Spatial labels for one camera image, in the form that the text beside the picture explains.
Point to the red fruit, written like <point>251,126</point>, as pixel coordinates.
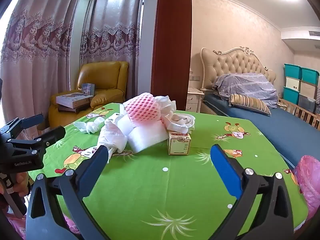
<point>142,110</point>

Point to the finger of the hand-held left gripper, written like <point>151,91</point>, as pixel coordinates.
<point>31,121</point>
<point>53,133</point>

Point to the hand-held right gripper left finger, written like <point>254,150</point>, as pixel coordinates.
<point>96,163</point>

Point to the flat brown box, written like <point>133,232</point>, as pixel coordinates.
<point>75,110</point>

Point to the pink plastic bag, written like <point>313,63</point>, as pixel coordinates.
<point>308,180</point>

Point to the person's left hand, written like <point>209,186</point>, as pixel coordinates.
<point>22,183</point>

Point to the stack of storage bins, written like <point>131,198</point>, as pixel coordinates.
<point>292,92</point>

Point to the green printed tablecloth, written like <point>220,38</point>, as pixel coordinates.
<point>155,192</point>

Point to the grey-blue quilt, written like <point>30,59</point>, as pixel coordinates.
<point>245,85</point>

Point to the flat white box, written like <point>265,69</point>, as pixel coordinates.
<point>72,99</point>

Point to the yellow leather armchair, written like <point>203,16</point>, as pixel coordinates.
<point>105,75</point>

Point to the crumpled white paper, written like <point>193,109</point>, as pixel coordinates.
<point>180,122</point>

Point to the striped pillow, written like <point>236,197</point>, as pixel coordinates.
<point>250,103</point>

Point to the white nightstand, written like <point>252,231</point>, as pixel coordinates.
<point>193,100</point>

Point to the small blue box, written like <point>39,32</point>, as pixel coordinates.
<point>88,88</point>

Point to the wall switch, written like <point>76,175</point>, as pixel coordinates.
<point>194,76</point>

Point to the crumpled white tissue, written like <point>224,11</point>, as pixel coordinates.
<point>87,127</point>

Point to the beige lace curtain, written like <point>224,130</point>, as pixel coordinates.
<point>112,30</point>
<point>37,42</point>

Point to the blue bed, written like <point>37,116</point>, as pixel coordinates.
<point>287,127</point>

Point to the air vent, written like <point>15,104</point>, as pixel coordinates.
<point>314,33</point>

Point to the white printed cloth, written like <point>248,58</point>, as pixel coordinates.
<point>112,135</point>

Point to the ruffled white wrapping paper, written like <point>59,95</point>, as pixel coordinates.
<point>167,105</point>

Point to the tufted beige headboard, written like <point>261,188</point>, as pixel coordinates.
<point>237,62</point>

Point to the wooden crib rail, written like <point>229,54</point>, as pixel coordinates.
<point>295,111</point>

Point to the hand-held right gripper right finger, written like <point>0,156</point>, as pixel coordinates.
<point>225,171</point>

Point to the small yellow carton box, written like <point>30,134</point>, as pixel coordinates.
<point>178,143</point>

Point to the red-brown wooden door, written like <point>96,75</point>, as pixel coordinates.
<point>172,42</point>

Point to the pink cloth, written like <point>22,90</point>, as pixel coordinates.
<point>15,226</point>

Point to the white foam block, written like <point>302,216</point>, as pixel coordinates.
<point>147,137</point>

